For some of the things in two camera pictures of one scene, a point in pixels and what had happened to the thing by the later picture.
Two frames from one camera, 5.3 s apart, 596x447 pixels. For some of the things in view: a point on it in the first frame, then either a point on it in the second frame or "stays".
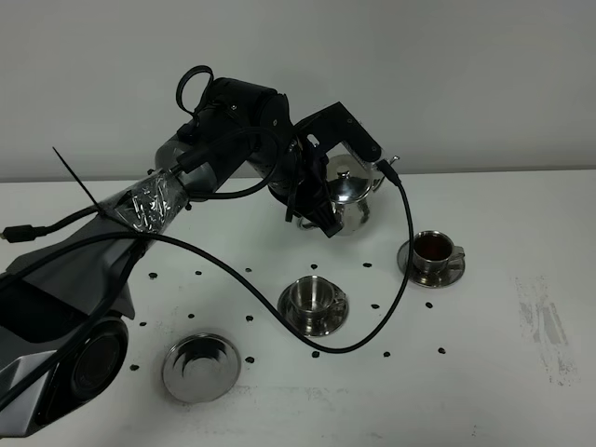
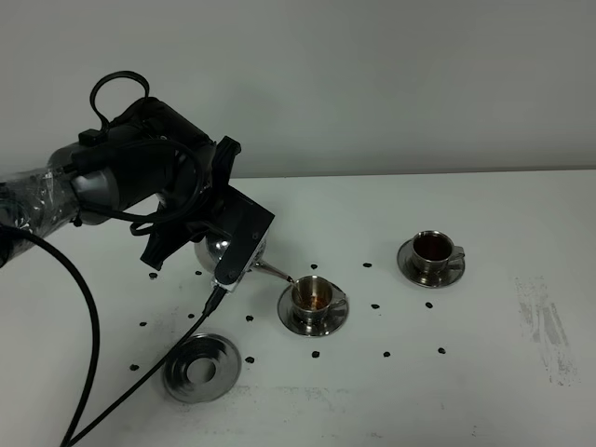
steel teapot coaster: x=200 y=368 stays
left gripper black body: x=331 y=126 -> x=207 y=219
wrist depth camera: x=365 y=152 -> x=249 y=225
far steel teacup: x=432 y=250 stays
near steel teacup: x=313 y=297 stays
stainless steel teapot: x=351 y=179 -> x=210 y=250
